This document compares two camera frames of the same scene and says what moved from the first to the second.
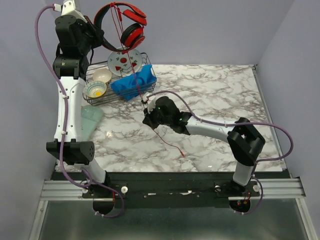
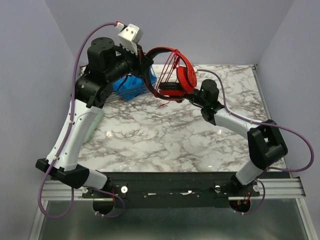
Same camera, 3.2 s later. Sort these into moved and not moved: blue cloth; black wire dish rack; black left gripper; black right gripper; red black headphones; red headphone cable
Moved: red headphone cable; red black headphones; black right gripper; black left gripper
Not moved: blue cloth; black wire dish rack
